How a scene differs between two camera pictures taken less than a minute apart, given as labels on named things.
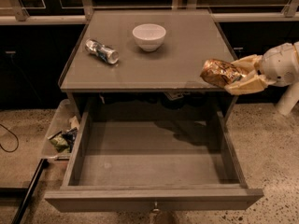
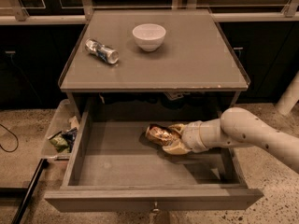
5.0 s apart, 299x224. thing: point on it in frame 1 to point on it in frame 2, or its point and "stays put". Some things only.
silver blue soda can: [101, 50] stays put
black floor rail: [42, 164] stays put
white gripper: [277, 64] to [192, 137]
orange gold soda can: [220, 73] to [159, 134]
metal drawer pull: [155, 207] stays put
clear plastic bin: [63, 132] stays put
